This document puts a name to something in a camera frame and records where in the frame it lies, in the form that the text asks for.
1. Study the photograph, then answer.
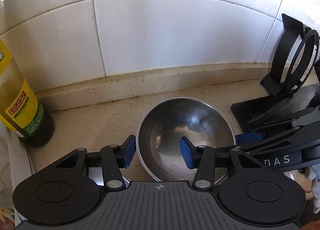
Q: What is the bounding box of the steel bowl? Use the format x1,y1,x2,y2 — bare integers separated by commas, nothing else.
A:
135,96,237,185

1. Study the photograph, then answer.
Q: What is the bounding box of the gloved hand holding gripper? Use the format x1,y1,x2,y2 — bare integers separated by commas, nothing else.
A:
305,164,320,214

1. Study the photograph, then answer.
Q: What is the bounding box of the black glass stove top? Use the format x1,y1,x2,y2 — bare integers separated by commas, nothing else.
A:
231,84,319,132

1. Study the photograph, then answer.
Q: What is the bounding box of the white two-tier rotating rack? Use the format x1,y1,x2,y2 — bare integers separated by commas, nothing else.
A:
1,124,33,226

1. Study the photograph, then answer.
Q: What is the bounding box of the yellow green label oil bottle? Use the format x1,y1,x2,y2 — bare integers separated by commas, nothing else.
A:
1,42,54,148

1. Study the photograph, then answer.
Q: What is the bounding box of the black stove pan support ring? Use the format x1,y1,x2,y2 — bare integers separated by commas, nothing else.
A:
260,13,320,97

